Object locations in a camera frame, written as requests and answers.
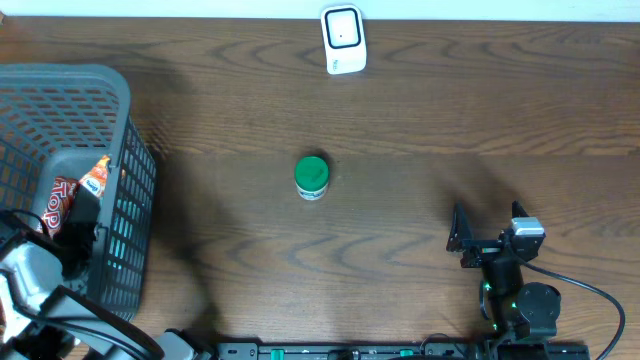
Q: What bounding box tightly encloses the orange snack packet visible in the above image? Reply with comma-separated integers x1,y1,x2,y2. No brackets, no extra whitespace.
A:
79,155,111,201

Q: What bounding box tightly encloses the grey plastic basket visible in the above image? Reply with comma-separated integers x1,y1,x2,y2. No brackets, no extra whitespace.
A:
1,64,156,320

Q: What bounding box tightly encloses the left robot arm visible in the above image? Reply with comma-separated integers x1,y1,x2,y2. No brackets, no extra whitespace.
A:
1,209,219,359

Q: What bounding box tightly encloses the green lid jar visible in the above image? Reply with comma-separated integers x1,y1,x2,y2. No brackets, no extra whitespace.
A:
294,156,330,201

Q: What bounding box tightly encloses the red chocolate bar wrapper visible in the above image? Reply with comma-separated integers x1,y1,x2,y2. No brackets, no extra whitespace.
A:
37,176,79,238

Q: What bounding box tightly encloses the white barcode scanner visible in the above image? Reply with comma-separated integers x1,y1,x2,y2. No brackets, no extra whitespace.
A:
320,4,367,75

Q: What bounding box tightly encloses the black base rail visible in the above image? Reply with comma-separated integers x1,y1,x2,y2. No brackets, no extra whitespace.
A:
216,339,590,360

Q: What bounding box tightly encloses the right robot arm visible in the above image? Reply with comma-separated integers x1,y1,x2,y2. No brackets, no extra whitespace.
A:
446,201,561,359

